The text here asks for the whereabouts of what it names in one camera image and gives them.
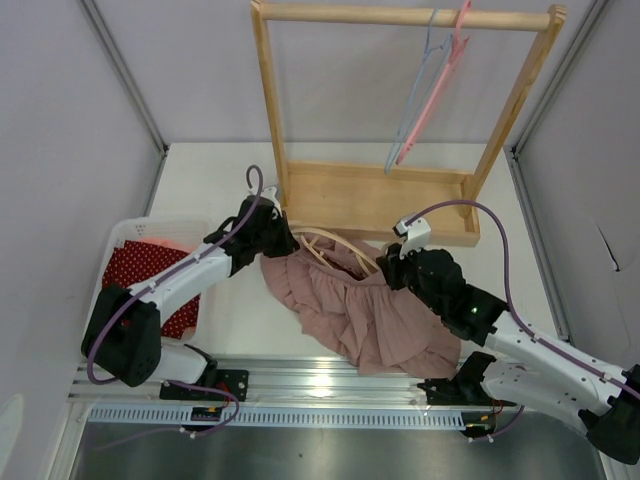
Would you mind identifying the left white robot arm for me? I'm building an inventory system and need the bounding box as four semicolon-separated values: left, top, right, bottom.
81;187;299;400

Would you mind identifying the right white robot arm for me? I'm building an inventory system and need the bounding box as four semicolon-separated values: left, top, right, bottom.
376;244;639;465

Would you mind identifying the pink skirt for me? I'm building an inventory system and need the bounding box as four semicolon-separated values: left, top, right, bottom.
260;241;461;379

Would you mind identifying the white plastic basket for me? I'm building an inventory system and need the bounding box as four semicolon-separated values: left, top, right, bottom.
93;216;213;343

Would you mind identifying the salmon pink cloth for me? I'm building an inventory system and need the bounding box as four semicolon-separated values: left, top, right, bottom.
139;237;196;253

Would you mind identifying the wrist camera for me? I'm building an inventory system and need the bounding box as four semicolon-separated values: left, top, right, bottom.
260;185;281;209
393;216;431;258

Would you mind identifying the pink plastic hanger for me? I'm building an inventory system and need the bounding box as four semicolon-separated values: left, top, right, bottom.
395;1;472;166

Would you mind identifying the beige plastic hanger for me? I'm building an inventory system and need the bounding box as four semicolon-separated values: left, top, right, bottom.
293;227;380;280

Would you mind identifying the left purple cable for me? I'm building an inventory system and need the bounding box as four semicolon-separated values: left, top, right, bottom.
87;165;281;441

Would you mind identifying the red polka dot cloth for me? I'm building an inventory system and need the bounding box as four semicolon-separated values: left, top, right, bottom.
101;239;202;339

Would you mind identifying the blue plastic hanger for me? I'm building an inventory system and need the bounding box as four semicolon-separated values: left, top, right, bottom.
383;8;453;174

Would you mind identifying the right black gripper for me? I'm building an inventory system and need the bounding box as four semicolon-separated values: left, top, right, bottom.
377;239;445;316

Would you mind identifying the wooden clothes rack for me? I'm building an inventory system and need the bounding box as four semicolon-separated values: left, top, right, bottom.
251;1;567;241

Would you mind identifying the aluminium mounting rail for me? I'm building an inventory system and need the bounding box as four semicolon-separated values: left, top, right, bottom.
67;354;541;431

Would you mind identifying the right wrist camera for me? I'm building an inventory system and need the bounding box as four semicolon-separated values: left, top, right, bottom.
393;216;431;258

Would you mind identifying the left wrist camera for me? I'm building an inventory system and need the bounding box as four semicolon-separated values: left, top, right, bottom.
260;185;281;209

